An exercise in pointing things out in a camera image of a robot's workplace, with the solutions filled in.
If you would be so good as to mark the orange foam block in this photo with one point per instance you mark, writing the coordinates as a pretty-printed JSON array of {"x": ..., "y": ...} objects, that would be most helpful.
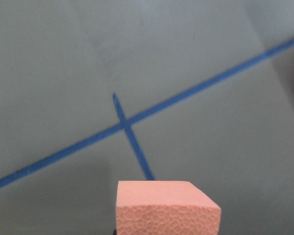
[{"x": 165, "y": 208}]

